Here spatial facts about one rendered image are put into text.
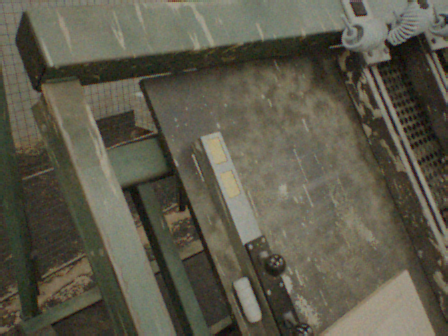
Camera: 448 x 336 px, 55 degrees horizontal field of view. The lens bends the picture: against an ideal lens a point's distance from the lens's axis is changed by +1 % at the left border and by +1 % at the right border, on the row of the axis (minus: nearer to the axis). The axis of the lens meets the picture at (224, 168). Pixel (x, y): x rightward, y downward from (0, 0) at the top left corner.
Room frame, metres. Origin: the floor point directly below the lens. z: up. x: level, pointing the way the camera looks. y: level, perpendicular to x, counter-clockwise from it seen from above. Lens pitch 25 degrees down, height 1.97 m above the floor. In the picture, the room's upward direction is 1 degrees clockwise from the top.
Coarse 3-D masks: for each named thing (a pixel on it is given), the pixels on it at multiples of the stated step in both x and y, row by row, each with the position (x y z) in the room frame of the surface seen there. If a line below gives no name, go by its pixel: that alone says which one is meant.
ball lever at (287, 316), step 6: (288, 312) 0.62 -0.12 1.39; (288, 318) 0.61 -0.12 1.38; (288, 324) 0.61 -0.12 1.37; (294, 324) 0.57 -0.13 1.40; (300, 324) 0.53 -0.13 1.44; (306, 324) 0.53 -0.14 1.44; (294, 330) 0.53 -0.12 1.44; (300, 330) 0.52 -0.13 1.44; (306, 330) 0.52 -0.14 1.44; (312, 330) 0.53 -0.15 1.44
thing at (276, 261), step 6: (264, 252) 0.67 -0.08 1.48; (264, 258) 0.65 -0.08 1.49; (270, 258) 0.58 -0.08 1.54; (276, 258) 0.58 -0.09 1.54; (282, 258) 0.58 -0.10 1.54; (264, 264) 0.58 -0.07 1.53; (270, 264) 0.57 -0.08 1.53; (276, 264) 0.57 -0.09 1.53; (282, 264) 0.57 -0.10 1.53; (270, 270) 0.57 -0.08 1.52; (276, 270) 0.56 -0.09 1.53; (282, 270) 0.57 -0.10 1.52; (276, 276) 0.57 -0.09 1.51
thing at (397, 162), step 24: (360, 0) 1.22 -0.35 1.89; (408, 0) 1.09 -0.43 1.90; (408, 24) 1.11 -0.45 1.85; (384, 48) 1.16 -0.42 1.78; (360, 72) 1.14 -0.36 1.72; (360, 96) 1.13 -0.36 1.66; (384, 96) 1.12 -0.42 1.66; (360, 120) 1.12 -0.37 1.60; (384, 120) 1.07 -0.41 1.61; (384, 144) 1.06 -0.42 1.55; (408, 144) 1.07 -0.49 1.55; (384, 168) 1.05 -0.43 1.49; (408, 168) 1.01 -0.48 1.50; (408, 192) 0.99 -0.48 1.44; (408, 216) 0.98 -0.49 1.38; (432, 216) 0.97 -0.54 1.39; (432, 240) 0.93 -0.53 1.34; (432, 264) 0.92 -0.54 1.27
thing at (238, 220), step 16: (192, 144) 0.79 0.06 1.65; (224, 144) 0.79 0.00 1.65; (208, 160) 0.76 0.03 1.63; (208, 176) 0.76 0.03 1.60; (224, 192) 0.73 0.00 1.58; (240, 192) 0.75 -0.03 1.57; (224, 208) 0.72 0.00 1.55; (240, 208) 0.72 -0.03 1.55; (224, 224) 0.72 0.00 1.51; (240, 224) 0.70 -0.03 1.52; (256, 224) 0.72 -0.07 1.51; (240, 240) 0.68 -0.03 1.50; (240, 256) 0.68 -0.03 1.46; (256, 288) 0.65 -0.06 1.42; (272, 320) 0.61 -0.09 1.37
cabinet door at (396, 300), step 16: (400, 272) 0.88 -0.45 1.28; (384, 288) 0.81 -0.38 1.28; (400, 288) 0.83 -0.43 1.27; (368, 304) 0.76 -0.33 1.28; (384, 304) 0.78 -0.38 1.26; (400, 304) 0.81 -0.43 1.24; (416, 304) 0.83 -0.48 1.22; (352, 320) 0.72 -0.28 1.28; (368, 320) 0.74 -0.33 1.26; (384, 320) 0.76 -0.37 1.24; (400, 320) 0.78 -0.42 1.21; (416, 320) 0.80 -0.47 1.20
